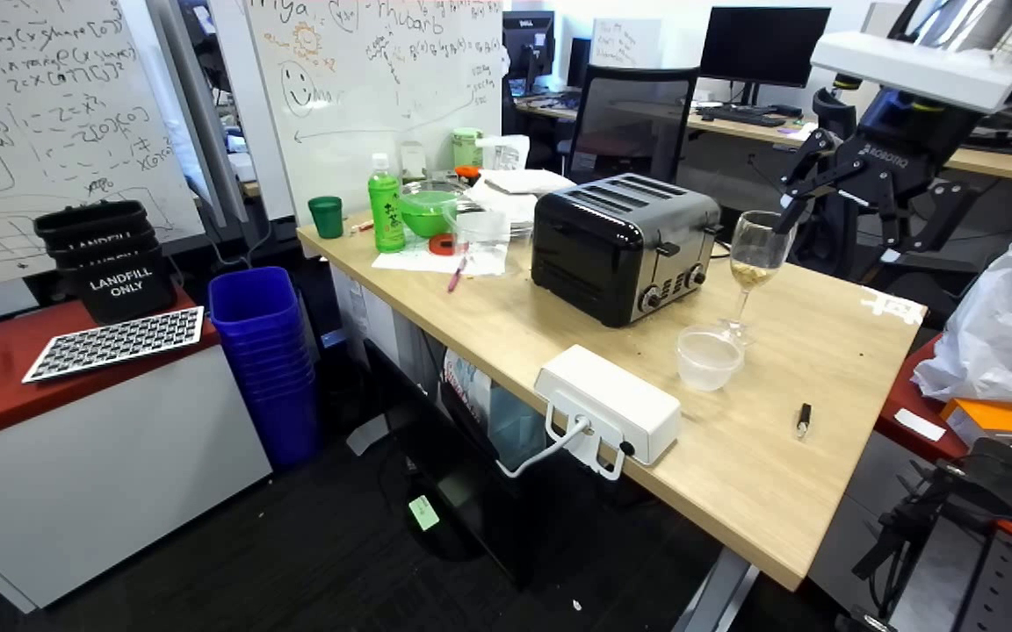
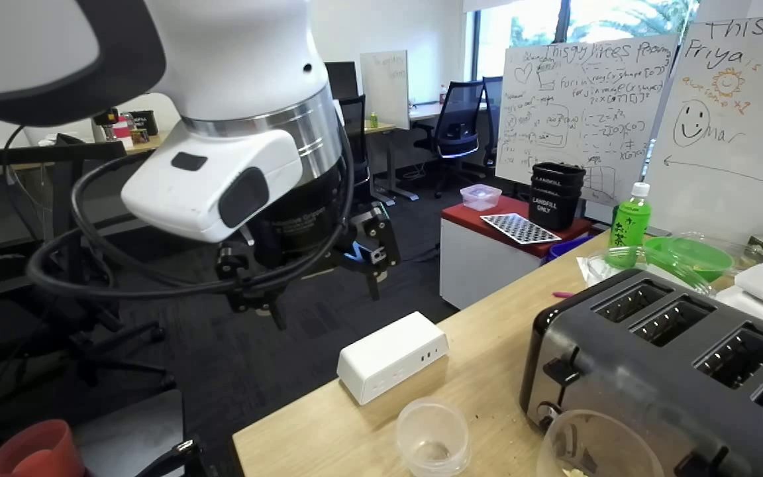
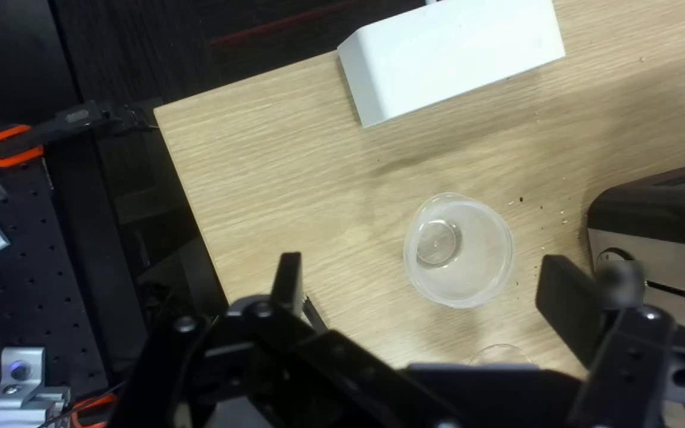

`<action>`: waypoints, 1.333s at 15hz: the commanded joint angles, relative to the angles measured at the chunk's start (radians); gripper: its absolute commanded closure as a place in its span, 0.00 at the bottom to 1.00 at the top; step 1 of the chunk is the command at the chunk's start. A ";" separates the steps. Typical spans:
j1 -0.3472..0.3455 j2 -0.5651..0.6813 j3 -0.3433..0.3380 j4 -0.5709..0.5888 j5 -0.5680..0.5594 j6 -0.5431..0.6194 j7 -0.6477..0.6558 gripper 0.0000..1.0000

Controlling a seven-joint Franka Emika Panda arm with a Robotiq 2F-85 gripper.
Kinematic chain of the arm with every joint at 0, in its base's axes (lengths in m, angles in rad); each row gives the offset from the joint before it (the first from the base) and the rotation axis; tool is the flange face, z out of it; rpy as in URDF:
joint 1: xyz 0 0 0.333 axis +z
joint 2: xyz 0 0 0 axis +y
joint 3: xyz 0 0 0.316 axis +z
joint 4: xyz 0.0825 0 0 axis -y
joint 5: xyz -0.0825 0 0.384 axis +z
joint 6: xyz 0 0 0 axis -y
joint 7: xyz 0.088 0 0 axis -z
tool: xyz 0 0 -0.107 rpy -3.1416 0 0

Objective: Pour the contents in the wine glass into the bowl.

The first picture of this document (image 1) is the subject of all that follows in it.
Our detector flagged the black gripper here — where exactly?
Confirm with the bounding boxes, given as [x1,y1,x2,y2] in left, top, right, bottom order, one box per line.
[778,89,989,287]

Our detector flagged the clear wine glass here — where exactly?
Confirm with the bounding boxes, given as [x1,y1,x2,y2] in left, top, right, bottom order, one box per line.
[724,207,799,350]

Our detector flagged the green plastic bowl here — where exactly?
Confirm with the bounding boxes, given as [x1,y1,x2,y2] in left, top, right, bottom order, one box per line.
[396,188,464,247]

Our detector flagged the white tape patch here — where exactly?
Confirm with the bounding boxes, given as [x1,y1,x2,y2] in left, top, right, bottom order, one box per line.
[861,290,932,330]

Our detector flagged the wooden background desk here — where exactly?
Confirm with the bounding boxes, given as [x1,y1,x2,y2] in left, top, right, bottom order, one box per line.
[691,105,1012,192]

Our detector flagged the black keyboard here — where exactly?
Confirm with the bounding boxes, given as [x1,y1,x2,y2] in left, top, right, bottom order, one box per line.
[696,105,791,131]

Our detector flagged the white plastic bag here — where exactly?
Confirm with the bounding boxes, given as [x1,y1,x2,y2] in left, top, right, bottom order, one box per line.
[909,222,1012,409]

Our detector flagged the large black computer monitor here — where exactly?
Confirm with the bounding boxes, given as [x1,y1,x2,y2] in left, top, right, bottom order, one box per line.
[696,5,836,112]

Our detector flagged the red side table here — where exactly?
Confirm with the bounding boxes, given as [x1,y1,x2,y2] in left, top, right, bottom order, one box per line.
[874,336,1012,550]

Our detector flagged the black mesh office chair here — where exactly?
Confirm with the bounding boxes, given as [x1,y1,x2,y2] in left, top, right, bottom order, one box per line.
[566,62,703,188]

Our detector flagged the black silver toaster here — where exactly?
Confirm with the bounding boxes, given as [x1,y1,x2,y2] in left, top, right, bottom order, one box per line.
[532,172,724,330]

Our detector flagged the white rectangular box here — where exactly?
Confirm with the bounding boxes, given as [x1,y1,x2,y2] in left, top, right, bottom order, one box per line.
[533,345,684,471]

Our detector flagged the small black computer monitor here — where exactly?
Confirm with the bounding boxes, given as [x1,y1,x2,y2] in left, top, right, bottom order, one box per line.
[501,8,560,102]

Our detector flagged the white paper sheet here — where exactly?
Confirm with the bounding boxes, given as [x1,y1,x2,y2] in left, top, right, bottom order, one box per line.
[368,237,508,282]

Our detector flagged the green plastic bottle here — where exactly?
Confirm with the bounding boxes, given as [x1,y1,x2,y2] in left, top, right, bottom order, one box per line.
[364,150,411,257]

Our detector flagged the whiteboard with smiley drawing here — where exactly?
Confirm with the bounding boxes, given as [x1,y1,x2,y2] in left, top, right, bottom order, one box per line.
[238,0,508,222]

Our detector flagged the green cup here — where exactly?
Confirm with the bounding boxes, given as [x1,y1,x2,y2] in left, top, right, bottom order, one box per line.
[305,192,348,243]

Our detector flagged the blue bin stack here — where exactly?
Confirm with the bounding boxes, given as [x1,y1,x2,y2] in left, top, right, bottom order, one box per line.
[203,262,325,475]

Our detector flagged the black stacked trays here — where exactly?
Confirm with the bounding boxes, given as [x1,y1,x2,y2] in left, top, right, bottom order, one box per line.
[33,201,183,328]

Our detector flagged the white cabinet red top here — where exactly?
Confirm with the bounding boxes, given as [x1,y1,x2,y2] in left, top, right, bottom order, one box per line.
[0,290,277,617]

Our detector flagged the whiteboard with dense writing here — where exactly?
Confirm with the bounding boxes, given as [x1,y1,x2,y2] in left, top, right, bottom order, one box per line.
[0,0,209,297]

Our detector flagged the white box cable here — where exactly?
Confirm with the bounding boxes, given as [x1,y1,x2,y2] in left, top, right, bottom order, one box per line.
[491,408,628,484]

